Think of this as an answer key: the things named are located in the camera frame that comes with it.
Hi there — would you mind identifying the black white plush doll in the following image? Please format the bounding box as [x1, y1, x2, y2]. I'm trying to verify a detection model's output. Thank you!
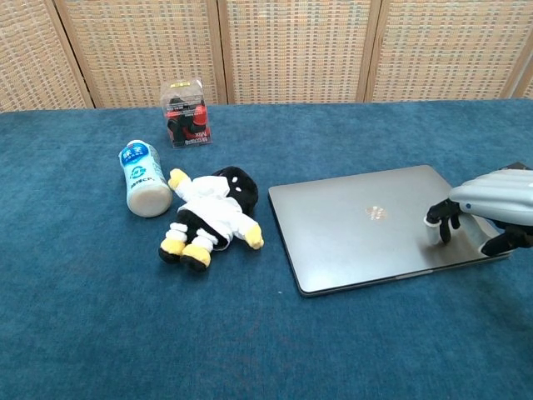
[157, 166, 265, 273]

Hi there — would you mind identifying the white milk drink bottle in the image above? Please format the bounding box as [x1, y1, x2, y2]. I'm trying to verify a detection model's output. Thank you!
[117, 139, 174, 218]

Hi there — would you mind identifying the clear box with red-black item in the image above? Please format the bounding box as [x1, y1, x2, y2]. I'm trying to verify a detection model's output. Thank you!
[160, 77, 214, 150]

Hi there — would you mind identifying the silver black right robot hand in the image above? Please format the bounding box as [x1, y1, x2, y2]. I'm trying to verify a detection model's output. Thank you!
[422, 167, 533, 258]

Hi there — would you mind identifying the woven rattan folding screen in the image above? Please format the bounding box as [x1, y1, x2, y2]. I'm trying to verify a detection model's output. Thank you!
[0, 0, 533, 113]

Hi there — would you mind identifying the grey laptop computer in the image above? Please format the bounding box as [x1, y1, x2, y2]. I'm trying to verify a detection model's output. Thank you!
[267, 164, 511, 298]

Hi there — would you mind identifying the blue fabric table cover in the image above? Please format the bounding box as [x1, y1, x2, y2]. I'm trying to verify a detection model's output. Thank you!
[0, 97, 533, 400]

